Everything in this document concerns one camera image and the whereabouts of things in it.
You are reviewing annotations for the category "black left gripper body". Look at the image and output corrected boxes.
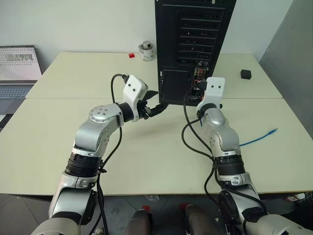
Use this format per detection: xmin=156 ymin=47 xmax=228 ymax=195
xmin=136 ymin=98 xmax=152 ymax=121

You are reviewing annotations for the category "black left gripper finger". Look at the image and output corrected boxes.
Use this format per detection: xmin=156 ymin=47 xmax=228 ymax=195
xmin=143 ymin=90 xmax=159 ymax=101
xmin=149 ymin=102 xmax=170 ymax=118

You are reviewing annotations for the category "black computer tower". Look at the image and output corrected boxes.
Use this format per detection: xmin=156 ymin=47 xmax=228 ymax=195
xmin=155 ymin=0 xmax=237 ymax=107

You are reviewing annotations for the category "white tape roll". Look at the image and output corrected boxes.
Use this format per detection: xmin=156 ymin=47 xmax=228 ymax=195
xmin=137 ymin=43 xmax=156 ymax=63

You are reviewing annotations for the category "grey partition panel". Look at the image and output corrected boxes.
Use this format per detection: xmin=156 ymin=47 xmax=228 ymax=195
xmin=258 ymin=0 xmax=313 ymax=130

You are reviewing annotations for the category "dark brown rounded shape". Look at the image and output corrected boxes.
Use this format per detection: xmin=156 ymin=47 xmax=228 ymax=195
xmin=125 ymin=210 xmax=154 ymax=235

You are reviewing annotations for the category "grey open laptop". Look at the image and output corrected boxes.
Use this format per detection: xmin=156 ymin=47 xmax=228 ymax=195
xmin=0 ymin=45 xmax=43 ymax=100

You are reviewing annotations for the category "small white object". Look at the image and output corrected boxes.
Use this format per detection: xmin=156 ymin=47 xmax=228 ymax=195
xmin=286 ymin=192 xmax=306 ymax=203

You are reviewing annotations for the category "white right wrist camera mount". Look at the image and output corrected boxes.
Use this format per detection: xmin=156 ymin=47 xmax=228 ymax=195
xmin=197 ymin=76 xmax=226 ymax=116

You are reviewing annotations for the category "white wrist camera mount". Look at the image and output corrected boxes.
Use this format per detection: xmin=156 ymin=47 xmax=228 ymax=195
xmin=122 ymin=74 xmax=149 ymax=122
xmin=197 ymin=76 xmax=226 ymax=116

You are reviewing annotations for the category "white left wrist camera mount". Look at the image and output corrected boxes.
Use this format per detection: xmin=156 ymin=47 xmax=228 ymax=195
xmin=122 ymin=74 xmax=149 ymax=122

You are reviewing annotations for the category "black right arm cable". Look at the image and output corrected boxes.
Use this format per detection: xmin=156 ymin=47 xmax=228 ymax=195
xmin=180 ymin=82 xmax=268 ymax=223

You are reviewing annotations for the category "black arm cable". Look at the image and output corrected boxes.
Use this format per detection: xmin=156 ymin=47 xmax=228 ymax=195
xmin=180 ymin=82 xmax=268 ymax=223
xmin=96 ymin=73 xmax=130 ymax=235

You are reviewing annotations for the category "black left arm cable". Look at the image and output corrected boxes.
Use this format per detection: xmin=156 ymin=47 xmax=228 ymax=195
xmin=96 ymin=73 xmax=130 ymax=235

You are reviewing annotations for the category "blue ethernet cable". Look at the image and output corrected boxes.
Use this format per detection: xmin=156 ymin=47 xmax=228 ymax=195
xmin=239 ymin=128 xmax=279 ymax=148

